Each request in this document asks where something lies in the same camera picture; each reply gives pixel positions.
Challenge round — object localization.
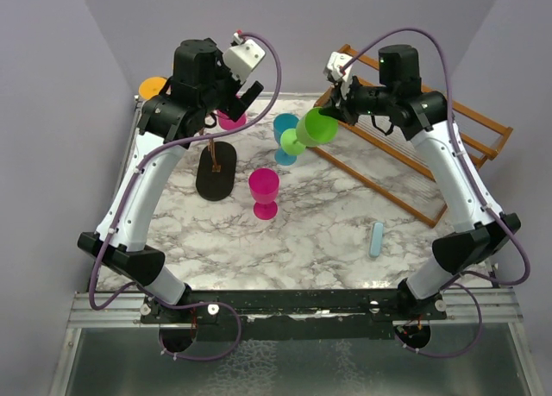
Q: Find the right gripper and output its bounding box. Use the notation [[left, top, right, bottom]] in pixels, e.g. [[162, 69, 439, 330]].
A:
[[319, 72, 395, 128]]

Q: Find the pink wine glass front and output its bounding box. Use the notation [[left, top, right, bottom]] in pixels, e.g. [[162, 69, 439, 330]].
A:
[[216, 110, 247, 130]]

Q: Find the pink wine glass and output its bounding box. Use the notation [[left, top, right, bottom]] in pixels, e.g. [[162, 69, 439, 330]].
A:
[[248, 168, 279, 220], [216, 110, 247, 130]]

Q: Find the blue plastic wine glass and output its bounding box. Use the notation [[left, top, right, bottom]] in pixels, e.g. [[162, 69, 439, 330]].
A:
[[273, 113, 298, 166]]

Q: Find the green plastic wine glass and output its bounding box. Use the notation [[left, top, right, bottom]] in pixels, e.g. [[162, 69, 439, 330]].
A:
[[282, 107, 338, 156]]

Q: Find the yellow plastic wine glass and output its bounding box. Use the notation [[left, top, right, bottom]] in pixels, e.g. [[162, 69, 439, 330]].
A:
[[138, 76, 167, 101]]

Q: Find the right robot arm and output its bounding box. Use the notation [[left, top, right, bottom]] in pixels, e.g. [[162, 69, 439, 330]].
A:
[[323, 44, 521, 319]]

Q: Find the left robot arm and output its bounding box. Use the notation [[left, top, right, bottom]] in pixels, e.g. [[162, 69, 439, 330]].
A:
[[78, 34, 266, 323]]

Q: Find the metal wine glass rack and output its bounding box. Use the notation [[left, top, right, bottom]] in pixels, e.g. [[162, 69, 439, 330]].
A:
[[196, 139, 237, 202]]

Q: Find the wooden dish rack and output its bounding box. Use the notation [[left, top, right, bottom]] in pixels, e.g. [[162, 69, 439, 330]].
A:
[[308, 44, 514, 229]]

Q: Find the light blue flat stick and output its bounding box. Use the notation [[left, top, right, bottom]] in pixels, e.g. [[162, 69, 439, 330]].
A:
[[368, 222, 384, 258]]

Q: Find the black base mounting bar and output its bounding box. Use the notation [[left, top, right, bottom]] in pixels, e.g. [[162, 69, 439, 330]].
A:
[[141, 288, 446, 342]]

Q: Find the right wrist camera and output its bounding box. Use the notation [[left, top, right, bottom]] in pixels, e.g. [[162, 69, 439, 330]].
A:
[[323, 52, 352, 84]]

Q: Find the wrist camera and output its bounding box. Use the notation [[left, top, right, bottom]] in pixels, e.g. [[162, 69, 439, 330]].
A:
[[223, 31, 266, 85], [323, 52, 352, 84]]

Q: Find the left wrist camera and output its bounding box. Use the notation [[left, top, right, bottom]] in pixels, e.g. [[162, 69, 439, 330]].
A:
[[223, 31, 266, 85]]

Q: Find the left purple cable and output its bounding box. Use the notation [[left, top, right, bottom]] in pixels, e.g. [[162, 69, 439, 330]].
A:
[[88, 31, 284, 362]]

